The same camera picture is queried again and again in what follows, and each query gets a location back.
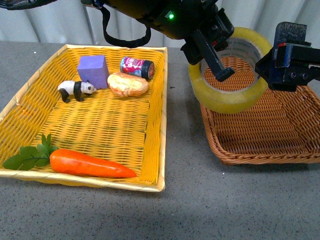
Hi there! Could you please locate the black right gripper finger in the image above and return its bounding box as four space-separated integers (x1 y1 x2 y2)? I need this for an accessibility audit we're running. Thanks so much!
255 21 320 92

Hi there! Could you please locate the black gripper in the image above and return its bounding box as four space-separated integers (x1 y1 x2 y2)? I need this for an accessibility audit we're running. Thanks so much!
181 0 235 82

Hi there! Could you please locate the yellow clear tape roll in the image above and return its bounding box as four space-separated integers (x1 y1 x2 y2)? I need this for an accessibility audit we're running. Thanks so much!
188 27 272 114

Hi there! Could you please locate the brown wicker basket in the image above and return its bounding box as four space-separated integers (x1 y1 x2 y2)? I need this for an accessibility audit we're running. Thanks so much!
199 56 320 166

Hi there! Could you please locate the yellow woven basket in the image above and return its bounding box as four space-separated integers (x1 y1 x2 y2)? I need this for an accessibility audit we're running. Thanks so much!
0 44 168 192

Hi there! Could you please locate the small red drink can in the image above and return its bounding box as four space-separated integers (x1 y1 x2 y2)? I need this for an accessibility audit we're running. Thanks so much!
120 56 155 80

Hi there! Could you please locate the toy bread loaf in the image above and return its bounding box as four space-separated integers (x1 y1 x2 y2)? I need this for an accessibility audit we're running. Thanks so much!
107 72 149 98

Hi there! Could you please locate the purple cube block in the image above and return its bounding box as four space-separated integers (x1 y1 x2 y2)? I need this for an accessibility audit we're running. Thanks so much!
77 55 109 90

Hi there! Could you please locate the panda figurine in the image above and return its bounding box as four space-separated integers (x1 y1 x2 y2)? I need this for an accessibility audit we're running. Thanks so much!
57 80 97 103

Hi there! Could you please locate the orange plastic carrot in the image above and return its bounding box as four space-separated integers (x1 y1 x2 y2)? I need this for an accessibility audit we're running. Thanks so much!
2 134 137 178

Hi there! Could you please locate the black cable loop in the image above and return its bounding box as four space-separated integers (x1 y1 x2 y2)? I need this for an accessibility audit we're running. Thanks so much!
100 4 152 48

